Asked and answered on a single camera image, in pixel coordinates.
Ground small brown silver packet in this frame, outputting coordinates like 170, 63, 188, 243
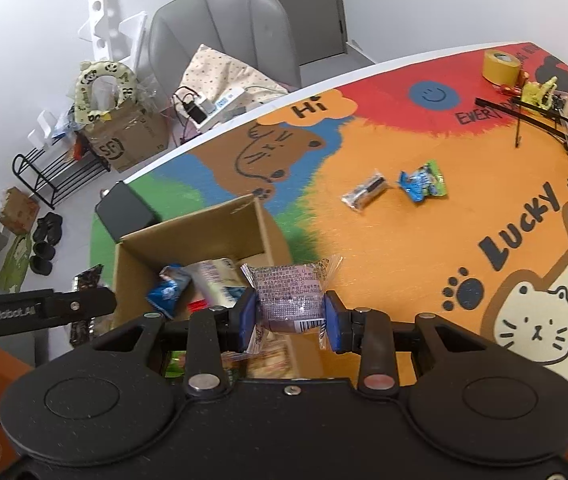
340, 169, 393, 214

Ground white power strip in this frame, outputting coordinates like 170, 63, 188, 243
191, 86, 248, 127

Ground grey chair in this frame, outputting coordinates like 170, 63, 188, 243
148, 0, 303, 103

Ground yellow green plastic bag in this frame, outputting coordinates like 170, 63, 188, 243
520, 75, 560, 109

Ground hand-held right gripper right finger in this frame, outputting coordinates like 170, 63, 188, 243
324, 290, 479, 396

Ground black rectangular case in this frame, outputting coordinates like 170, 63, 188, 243
94, 180, 163, 244

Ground brown cardboard box with print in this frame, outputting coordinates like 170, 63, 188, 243
80, 104, 171, 172

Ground white wall rack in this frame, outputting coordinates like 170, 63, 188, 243
77, 0, 148, 64

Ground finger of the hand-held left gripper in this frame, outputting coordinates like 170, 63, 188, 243
53, 286, 118, 325

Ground beige dotted cushion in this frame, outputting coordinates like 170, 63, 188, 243
180, 43, 291, 108

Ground purple snack packet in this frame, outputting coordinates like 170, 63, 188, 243
240, 256, 345, 335

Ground black shoes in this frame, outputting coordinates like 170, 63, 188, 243
30, 211, 65, 277

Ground small brown cardboard box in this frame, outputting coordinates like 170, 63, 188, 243
0, 186, 41, 234

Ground clear orange biscuit packet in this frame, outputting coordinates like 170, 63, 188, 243
241, 334, 295, 380

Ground yellow tape roll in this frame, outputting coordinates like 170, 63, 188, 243
480, 49, 523, 86

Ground dark patterned snack packet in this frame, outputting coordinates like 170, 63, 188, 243
70, 264, 106, 347

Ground blue green candy packet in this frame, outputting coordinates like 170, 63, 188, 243
397, 159, 449, 204

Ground black wire shoe rack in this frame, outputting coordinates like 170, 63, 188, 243
11, 144, 111, 210

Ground long white blueberry packet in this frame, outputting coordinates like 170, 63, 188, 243
185, 258, 251, 309

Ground green paper bag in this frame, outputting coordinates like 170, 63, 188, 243
3, 234, 33, 294

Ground colourful printed table mat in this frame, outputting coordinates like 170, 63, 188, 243
89, 41, 568, 402

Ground black thin hanger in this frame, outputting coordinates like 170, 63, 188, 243
475, 96, 568, 150

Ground black charger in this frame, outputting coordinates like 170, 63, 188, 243
183, 101, 211, 124

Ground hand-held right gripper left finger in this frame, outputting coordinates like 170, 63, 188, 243
91, 289, 258, 397

